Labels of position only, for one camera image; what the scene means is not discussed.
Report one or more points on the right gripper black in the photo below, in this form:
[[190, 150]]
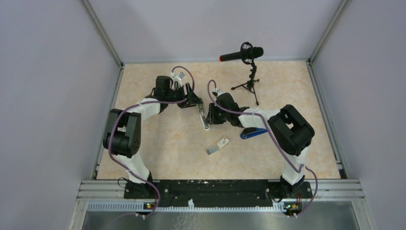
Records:
[[211, 118]]

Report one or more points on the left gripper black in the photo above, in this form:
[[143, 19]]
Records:
[[194, 100]]

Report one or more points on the small white staple box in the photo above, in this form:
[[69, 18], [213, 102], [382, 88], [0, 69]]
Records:
[[222, 142]]

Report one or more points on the grey staple strip block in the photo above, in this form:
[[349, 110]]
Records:
[[212, 150]]

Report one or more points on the blue stapler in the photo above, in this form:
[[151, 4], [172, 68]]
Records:
[[252, 132]]

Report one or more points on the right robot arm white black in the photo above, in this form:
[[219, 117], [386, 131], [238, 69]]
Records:
[[288, 129]]

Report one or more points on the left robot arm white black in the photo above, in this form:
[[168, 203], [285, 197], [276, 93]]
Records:
[[122, 136]]

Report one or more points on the black microphone orange tip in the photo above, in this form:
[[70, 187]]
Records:
[[241, 54]]

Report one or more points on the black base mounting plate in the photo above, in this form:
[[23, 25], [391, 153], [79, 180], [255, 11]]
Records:
[[218, 193]]

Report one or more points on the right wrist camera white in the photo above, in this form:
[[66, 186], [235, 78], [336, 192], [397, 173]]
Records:
[[217, 92]]

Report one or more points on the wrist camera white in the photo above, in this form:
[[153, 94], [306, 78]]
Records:
[[177, 79], [217, 92]]

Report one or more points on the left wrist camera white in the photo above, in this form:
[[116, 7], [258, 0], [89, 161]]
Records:
[[177, 79]]

